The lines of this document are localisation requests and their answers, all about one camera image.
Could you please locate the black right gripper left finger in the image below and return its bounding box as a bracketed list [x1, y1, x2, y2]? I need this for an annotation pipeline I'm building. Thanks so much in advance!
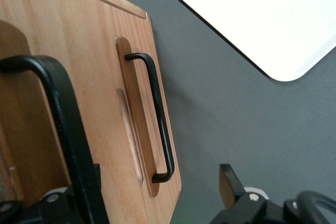
[0, 163, 111, 224]

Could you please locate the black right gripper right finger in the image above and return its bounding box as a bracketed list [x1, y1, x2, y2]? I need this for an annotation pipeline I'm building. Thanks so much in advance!
[212, 163, 284, 224]

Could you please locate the black metal drawer handle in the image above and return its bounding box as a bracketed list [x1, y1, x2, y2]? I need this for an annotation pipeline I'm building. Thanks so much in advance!
[124, 52, 175, 184]
[0, 55, 110, 224]

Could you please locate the light wooden drawer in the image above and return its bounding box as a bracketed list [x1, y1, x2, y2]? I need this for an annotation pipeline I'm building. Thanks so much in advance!
[90, 0, 183, 224]
[0, 0, 137, 224]

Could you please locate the beige plastic tray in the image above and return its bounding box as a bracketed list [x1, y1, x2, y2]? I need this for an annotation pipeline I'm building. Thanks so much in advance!
[149, 0, 336, 82]

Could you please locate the black arm-mounted cable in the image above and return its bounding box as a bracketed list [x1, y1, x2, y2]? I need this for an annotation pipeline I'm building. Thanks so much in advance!
[285, 190, 336, 224]

